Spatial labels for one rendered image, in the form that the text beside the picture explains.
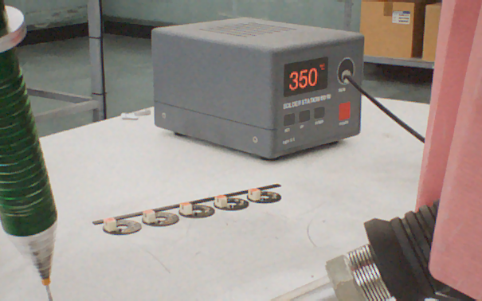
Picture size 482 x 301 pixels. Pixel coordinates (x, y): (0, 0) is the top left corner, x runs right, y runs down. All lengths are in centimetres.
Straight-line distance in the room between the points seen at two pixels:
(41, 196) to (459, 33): 11
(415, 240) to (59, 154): 59
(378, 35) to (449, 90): 469
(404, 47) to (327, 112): 411
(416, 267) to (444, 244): 1
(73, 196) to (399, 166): 26
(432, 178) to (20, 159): 11
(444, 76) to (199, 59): 55
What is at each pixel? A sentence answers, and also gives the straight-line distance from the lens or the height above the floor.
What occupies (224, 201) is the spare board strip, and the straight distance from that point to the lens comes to 64.
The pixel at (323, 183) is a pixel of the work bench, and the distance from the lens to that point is 70.
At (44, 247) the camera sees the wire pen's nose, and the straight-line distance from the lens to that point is 19.
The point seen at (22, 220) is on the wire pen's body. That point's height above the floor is 90.
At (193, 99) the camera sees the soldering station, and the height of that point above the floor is 79.
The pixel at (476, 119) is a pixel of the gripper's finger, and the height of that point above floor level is 91.
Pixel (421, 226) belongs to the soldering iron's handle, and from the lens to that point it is 22.
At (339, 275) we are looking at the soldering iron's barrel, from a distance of 23.
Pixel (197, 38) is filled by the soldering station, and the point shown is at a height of 84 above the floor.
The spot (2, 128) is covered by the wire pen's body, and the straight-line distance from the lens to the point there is 18.
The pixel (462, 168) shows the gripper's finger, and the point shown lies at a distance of 21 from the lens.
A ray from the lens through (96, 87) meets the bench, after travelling 366.
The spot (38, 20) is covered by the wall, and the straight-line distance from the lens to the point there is 625.
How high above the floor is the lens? 96
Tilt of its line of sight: 16 degrees down
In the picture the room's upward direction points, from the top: straight up
